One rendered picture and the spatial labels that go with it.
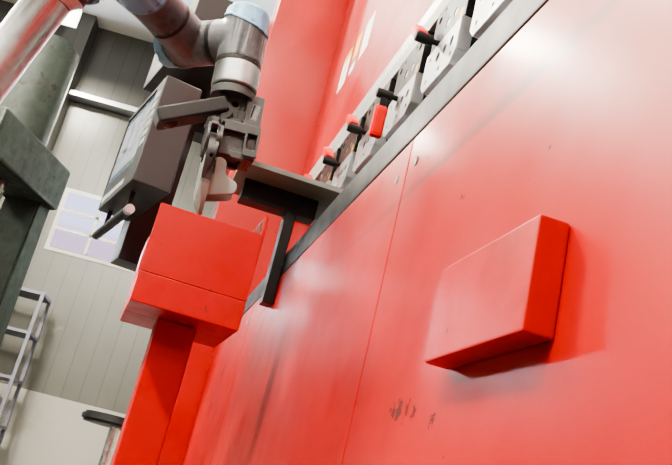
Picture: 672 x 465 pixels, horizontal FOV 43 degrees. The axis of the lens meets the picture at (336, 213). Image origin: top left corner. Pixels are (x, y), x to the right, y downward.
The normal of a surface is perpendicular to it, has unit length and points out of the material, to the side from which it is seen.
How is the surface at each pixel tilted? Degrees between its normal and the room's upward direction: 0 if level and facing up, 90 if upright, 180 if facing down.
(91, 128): 90
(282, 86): 90
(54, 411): 90
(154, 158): 90
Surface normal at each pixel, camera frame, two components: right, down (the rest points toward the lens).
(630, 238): -0.94, -0.30
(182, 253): 0.30, -0.26
